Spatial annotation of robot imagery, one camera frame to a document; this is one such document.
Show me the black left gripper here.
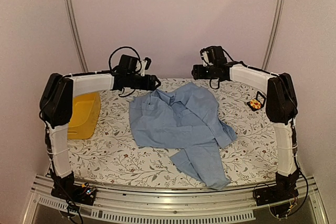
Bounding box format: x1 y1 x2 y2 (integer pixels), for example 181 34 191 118
127 74 162 91

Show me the yellow orange plush flower brooch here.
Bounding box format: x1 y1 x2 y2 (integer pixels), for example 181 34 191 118
249 99 261 110

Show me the light blue shirt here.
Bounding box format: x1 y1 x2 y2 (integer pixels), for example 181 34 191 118
129 82 237 190

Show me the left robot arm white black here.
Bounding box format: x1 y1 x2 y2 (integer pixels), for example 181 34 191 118
39 70 161 205

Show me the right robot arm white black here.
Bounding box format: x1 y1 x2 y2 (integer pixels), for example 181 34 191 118
192 61 299 202

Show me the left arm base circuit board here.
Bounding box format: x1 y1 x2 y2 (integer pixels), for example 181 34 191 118
51 184 97 206

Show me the black display box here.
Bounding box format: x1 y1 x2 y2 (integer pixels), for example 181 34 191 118
246 91 266 112

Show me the yellow plastic basket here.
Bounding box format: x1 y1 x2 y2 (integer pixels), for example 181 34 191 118
68 92 101 140

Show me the floral white tablecloth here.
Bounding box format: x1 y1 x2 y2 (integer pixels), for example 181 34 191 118
47 78 292 189

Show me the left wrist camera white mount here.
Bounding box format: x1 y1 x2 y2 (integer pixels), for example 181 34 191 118
135 57 152 77

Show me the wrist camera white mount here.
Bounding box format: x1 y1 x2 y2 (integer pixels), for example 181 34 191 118
200 49 213 67
135 57 152 77

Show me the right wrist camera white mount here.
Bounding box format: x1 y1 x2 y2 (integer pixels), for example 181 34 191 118
200 49 213 67

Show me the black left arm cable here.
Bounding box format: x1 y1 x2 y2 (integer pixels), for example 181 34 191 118
109 46 141 74

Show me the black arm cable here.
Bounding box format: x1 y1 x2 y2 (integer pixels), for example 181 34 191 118
109 46 141 74
288 124 309 217

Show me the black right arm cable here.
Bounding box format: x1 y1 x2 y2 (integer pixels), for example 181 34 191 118
288 124 309 217

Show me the right aluminium frame post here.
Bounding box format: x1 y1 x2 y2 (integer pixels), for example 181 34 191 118
262 0 285 70

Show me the aluminium frame post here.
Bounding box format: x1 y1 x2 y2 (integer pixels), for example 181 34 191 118
64 0 89 72
262 0 285 70

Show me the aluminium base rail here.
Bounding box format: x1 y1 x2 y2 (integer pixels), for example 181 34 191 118
22 174 329 224

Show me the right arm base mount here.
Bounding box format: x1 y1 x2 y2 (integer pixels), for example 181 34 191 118
253 178 299 219

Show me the left aluminium frame post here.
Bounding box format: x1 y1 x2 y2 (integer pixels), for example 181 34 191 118
64 0 89 72

